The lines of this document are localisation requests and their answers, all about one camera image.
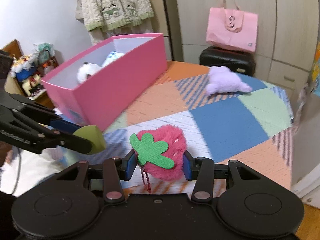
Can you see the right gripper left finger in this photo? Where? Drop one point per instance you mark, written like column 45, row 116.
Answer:
column 115, row 170

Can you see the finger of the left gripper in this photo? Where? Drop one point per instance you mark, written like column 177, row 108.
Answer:
column 61, row 125
column 70, row 139

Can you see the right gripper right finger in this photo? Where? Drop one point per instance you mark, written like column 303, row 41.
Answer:
column 200, row 170

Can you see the green makeup sponge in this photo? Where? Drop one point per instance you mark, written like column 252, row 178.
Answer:
column 93, row 134

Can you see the pink strawberry plush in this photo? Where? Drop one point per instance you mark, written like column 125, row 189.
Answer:
column 159, row 153

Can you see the white panda plush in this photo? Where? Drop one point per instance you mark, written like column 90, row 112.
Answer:
column 87, row 70

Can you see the blue wet wipes pack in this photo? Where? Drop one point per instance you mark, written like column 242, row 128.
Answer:
column 112, row 56

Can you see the wooden side cabinet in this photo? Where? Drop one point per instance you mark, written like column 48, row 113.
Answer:
column 26, row 83

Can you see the blue bowl with flowers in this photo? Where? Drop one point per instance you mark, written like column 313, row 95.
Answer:
column 24, row 67

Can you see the woven red basket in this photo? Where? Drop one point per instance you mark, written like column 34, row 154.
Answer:
column 46, row 62

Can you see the pink storage box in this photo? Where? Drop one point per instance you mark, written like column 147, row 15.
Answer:
column 102, row 97

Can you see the purple plush toy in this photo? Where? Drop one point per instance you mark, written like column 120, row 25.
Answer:
column 223, row 80

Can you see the canvas tote on rack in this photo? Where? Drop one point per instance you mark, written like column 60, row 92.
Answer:
column 78, row 11

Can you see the black suitcase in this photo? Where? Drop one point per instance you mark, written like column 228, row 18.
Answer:
column 236, row 61

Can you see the cream knitted cardigan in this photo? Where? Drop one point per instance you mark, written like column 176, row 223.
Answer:
column 109, row 15

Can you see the colourful gift bag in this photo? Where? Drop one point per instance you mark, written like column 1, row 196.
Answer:
column 315, row 76

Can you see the pink tote bag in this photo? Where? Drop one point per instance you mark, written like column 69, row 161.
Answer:
column 232, row 29

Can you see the beige wardrobe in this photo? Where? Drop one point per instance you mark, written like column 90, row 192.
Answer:
column 287, row 34

